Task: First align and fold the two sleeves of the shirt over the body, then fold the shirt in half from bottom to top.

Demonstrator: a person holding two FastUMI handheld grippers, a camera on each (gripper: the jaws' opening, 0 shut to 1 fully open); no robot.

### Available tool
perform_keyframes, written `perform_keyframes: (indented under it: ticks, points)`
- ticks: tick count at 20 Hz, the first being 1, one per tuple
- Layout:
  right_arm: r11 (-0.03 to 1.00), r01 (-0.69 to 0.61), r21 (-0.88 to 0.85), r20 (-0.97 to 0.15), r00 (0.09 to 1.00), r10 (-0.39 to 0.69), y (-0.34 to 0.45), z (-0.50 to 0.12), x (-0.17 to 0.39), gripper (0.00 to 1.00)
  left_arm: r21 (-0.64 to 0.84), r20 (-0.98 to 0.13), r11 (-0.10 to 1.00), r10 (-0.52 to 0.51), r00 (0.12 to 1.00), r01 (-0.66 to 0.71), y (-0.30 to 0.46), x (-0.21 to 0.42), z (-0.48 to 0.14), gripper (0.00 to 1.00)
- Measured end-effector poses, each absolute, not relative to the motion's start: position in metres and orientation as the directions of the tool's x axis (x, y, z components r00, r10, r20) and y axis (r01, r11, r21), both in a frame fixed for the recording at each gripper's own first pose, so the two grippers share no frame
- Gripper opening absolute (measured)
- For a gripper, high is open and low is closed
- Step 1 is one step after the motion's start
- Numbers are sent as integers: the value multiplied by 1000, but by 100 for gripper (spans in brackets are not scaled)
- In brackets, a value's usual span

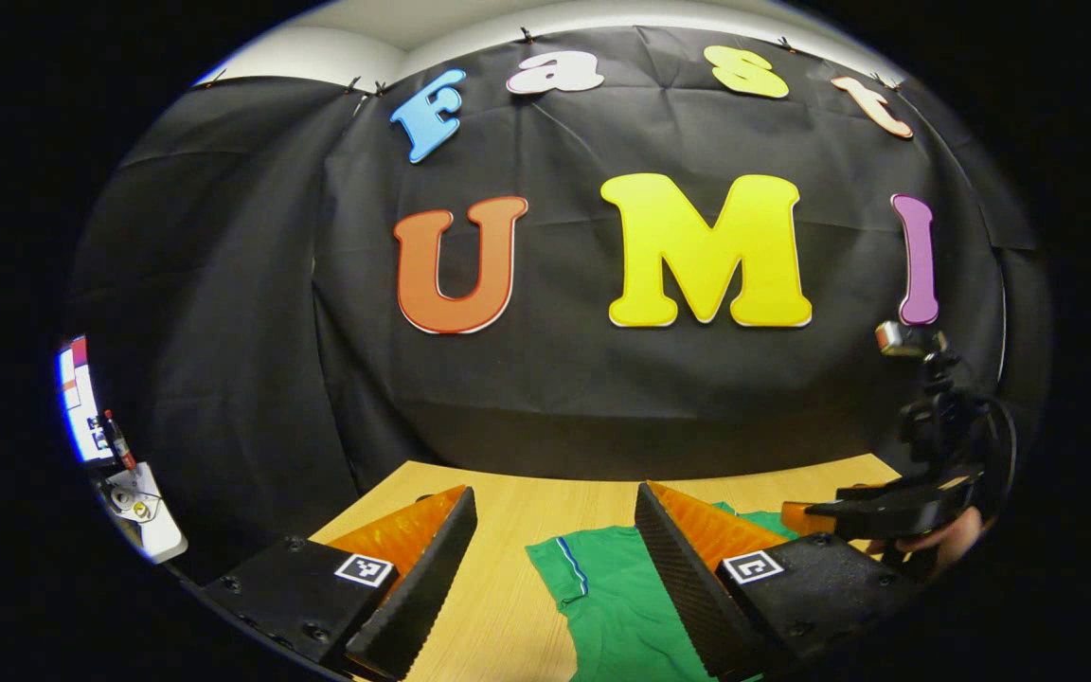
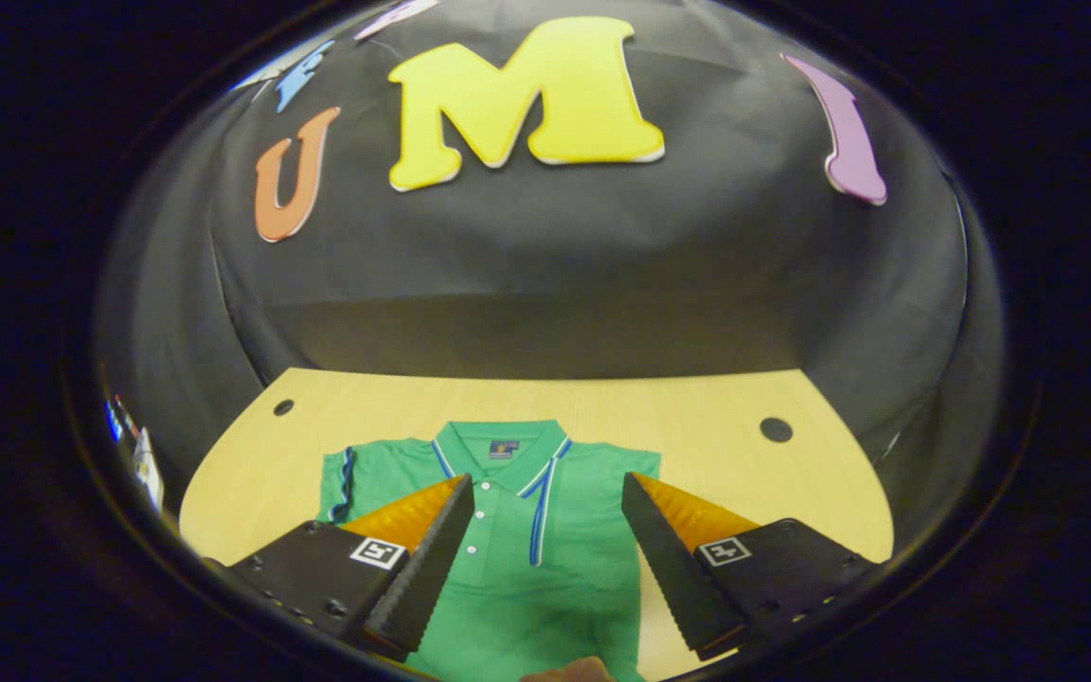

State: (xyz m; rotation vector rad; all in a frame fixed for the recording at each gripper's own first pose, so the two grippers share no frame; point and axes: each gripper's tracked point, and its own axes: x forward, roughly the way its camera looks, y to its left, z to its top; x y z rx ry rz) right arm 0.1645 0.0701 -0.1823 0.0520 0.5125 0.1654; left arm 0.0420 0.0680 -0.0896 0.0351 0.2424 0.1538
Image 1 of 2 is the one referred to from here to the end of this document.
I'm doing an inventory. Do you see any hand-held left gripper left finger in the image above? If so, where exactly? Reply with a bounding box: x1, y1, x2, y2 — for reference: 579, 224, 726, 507
200, 485, 478, 681

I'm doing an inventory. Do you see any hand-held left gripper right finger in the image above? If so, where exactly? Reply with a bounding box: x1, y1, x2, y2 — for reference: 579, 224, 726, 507
635, 480, 921, 682

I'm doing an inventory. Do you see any green T-shirt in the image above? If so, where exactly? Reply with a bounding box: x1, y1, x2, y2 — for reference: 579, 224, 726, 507
525, 502, 802, 682

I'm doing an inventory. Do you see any black backdrop cloth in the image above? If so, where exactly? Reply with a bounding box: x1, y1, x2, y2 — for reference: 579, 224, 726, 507
67, 24, 1053, 579

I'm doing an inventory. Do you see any white device box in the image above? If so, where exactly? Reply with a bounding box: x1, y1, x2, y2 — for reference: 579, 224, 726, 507
98, 461, 189, 565

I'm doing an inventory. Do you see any lit monitor screen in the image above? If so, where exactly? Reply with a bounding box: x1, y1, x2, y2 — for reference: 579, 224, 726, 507
56, 334, 118, 467

